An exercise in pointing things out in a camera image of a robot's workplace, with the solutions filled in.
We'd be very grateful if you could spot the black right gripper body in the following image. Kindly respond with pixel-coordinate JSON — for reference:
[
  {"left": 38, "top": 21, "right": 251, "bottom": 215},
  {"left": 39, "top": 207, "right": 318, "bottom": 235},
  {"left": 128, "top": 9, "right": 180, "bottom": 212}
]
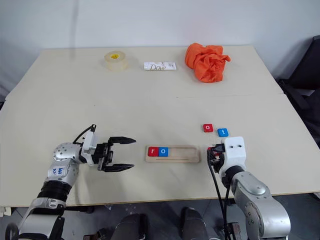
[{"left": 206, "top": 143, "right": 226, "bottom": 174}]

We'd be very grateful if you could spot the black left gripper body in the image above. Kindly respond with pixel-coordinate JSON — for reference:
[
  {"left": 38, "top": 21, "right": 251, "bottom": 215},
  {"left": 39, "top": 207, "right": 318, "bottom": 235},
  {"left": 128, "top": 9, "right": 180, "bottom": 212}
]
[{"left": 91, "top": 141, "right": 115, "bottom": 172}]

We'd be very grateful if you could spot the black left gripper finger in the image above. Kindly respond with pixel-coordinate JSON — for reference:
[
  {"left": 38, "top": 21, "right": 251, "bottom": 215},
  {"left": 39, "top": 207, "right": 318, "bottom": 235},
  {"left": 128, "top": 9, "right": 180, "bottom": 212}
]
[
  {"left": 107, "top": 136, "right": 137, "bottom": 149},
  {"left": 103, "top": 163, "right": 136, "bottom": 173}
]

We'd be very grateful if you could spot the wooden letter tray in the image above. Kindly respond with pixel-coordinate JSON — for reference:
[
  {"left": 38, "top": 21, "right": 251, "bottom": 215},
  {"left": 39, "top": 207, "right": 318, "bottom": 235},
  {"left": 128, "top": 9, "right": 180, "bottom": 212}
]
[{"left": 144, "top": 145, "right": 202, "bottom": 164}]

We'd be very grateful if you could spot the red letter o block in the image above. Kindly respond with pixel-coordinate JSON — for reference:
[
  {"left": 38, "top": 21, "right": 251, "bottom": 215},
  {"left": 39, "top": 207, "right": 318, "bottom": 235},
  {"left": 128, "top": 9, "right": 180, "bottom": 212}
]
[{"left": 201, "top": 123, "right": 216, "bottom": 134}]

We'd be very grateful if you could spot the dark rounded shape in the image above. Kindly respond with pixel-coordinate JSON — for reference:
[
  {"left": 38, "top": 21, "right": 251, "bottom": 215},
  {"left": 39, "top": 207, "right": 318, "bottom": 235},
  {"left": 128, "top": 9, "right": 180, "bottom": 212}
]
[
  {"left": 115, "top": 213, "right": 149, "bottom": 240},
  {"left": 180, "top": 207, "right": 208, "bottom": 240}
]

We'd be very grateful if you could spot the clear tape roll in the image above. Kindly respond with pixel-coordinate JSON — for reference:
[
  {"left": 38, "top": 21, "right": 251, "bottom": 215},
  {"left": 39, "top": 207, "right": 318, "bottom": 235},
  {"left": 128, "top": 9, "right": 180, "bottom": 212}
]
[{"left": 103, "top": 50, "right": 129, "bottom": 72}]

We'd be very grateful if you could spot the white Dove soap box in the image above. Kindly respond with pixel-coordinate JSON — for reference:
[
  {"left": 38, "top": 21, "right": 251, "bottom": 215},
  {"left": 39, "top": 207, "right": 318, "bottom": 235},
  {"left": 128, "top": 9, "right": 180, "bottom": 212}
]
[{"left": 143, "top": 60, "right": 178, "bottom": 72}]

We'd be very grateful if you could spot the crumpled orange cloth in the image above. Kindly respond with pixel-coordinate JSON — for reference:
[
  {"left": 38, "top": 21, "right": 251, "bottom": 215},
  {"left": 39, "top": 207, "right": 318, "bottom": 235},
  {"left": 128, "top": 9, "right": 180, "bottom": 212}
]
[{"left": 184, "top": 42, "right": 232, "bottom": 84}]

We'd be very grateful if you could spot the black chair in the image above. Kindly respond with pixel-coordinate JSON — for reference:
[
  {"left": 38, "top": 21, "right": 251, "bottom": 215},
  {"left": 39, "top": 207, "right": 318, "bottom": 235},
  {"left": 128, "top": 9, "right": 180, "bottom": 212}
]
[{"left": 276, "top": 35, "right": 320, "bottom": 151}]

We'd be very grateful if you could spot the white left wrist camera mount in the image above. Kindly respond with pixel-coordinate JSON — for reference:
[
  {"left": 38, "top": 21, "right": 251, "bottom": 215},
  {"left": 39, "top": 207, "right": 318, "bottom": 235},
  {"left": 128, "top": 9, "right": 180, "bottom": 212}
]
[{"left": 80, "top": 129, "right": 101, "bottom": 167}]

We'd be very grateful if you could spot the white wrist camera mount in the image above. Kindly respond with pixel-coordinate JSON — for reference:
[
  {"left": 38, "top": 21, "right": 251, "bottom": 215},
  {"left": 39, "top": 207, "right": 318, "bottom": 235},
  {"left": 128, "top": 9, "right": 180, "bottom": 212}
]
[
  {"left": 220, "top": 136, "right": 246, "bottom": 174},
  {"left": 80, "top": 129, "right": 101, "bottom": 167}
]

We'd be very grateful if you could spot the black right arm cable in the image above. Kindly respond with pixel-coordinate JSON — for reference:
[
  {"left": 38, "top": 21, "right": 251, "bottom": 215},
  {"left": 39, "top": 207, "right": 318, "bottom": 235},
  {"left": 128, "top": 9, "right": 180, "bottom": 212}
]
[{"left": 206, "top": 148, "right": 232, "bottom": 240}]

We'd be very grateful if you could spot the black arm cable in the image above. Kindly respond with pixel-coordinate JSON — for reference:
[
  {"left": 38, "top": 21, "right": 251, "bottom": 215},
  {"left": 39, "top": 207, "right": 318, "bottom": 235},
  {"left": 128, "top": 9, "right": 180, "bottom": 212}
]
[
  {"left": 206, "top": 148, "right": 232, "bottom": 240},
  {"left": 72, "top": 123, "right": 98, "bottom": 146}
]

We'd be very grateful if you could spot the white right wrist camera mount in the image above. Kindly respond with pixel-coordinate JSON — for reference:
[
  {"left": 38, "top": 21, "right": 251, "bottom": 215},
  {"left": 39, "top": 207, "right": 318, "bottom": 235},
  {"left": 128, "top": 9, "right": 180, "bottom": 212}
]
[{"left": 220, "top": 136, "right": 246, "bottom": 174}]

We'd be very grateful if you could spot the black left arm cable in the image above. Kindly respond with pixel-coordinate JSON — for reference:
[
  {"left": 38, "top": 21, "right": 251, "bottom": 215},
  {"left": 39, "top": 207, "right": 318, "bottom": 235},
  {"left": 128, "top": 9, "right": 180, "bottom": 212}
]
[{"left": 72, "top": 123, "right": 98, "bottom": 146}]

